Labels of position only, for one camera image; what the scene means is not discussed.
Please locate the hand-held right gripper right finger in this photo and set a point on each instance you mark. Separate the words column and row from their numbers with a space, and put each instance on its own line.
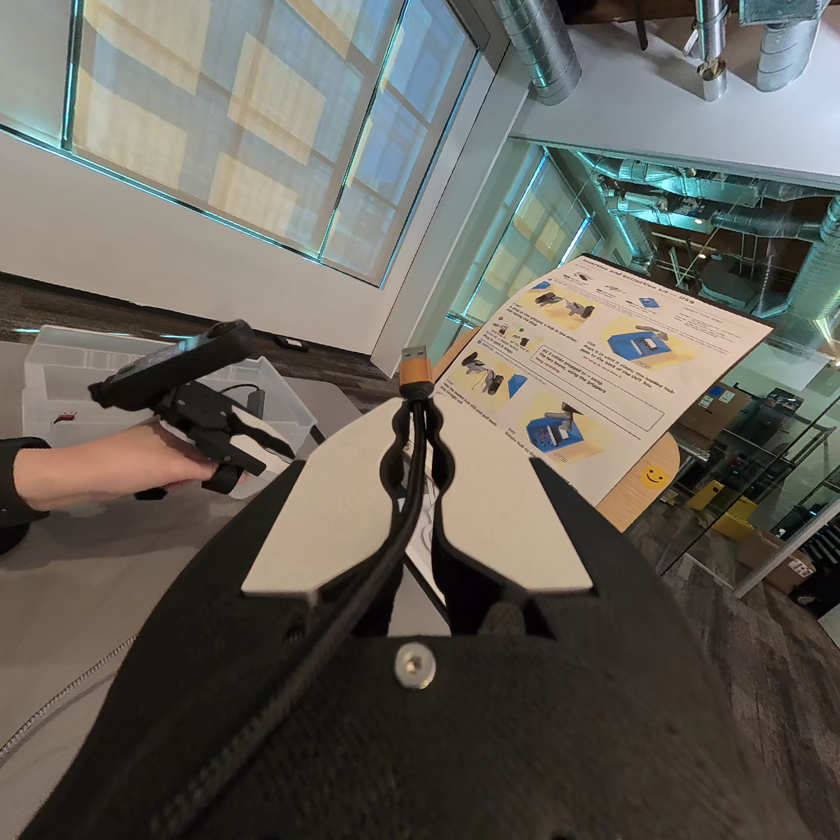
column 518, row 525

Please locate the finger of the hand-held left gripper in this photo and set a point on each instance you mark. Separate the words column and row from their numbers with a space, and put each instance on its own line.
column 268, row 457
column 259, row 421

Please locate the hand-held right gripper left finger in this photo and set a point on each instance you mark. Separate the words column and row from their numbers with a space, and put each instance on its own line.
column 315, row 518

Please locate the person's left forearm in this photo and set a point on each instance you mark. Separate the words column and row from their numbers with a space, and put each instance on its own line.
column 16, row 525

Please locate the person's left hand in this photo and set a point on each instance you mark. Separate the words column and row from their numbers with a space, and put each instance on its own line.
column 111, row 469

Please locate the black adapter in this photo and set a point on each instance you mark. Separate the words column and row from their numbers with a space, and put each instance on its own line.
column 254, row 400

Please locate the small black device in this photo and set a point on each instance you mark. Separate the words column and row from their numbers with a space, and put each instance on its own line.
column 290, row 342

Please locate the wooden board with smiley sticker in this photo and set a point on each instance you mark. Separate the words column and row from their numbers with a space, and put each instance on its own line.
column 640, row 489

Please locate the clear plastic bin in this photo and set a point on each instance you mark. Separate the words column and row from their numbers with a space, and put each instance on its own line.
column 59, row 374

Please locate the printed instruction sheet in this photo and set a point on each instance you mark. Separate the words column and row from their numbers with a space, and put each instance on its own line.
column 590, row 380

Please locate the yellow bin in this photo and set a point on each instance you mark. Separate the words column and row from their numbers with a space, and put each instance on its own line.
column 732, row 515

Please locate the cardboard box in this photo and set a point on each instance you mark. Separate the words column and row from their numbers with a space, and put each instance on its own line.
column 778, row 558
column 718, row 410

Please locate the narrow window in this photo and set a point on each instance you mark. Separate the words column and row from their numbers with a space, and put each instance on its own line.
column 525, row 249

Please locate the large window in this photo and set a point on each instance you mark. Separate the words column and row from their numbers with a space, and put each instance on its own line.
column 229, row 118

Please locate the silver pipe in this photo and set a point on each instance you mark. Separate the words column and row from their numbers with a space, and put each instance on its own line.
column 712, row 46

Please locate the silver ribbed air duct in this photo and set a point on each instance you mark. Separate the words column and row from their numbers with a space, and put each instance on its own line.
column 538, row 46
column 787, row 46

